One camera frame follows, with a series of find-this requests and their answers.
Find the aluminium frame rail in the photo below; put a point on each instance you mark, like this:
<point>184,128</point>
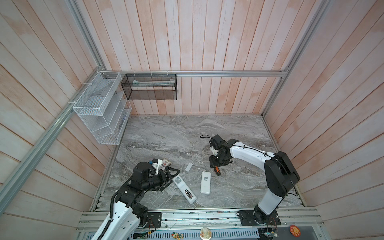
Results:
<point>232,73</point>

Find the playing card box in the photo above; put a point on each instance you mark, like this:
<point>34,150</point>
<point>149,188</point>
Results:
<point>166,163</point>

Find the red round sticker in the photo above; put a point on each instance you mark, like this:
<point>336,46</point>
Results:
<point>295,231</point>

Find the small colourful charm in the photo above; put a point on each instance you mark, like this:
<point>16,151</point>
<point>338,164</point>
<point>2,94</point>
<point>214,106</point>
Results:
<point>177,236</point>

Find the black wire mesh basket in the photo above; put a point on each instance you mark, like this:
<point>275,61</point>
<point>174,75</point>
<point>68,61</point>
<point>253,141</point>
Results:
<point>150,87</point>

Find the round gold white badge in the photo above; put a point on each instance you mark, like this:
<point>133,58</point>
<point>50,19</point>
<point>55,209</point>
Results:
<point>205,233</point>

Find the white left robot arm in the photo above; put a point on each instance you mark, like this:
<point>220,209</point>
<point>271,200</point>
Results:
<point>126,213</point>

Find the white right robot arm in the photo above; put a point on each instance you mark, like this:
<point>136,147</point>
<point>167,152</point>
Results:
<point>281,175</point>

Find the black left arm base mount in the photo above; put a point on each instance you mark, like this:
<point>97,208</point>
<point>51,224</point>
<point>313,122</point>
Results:
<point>152,220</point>

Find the white wire mesh shelf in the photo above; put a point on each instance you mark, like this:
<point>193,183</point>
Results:
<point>103,108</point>

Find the orange black screwdriver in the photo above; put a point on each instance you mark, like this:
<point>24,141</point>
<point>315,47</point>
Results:
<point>217,171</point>

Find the white slim remote control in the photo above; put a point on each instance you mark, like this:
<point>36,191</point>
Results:
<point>181,185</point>

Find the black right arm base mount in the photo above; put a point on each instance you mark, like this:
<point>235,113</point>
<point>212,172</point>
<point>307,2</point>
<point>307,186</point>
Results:
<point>252,218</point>

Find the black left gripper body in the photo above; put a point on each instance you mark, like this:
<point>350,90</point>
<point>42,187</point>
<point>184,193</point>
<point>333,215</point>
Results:
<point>157,181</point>

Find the white battery cover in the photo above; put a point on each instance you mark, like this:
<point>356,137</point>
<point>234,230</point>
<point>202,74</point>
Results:
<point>189,166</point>

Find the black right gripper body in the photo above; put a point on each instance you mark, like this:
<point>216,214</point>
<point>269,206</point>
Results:
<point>217,160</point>

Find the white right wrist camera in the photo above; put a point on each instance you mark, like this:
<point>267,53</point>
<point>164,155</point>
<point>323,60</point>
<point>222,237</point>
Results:
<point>213,150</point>

